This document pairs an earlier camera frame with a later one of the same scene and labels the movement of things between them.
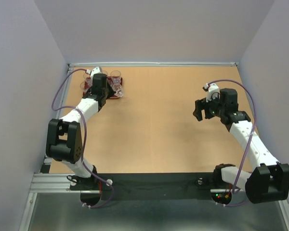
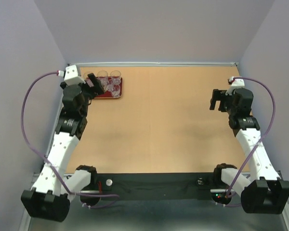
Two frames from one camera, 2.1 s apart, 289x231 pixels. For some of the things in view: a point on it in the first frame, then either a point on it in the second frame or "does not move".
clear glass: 88,81 does not move
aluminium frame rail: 153,64 does not move
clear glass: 115,77 does not move
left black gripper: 111,93 → 97,83
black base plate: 147,186 does not move
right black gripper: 202,104 → 219,95
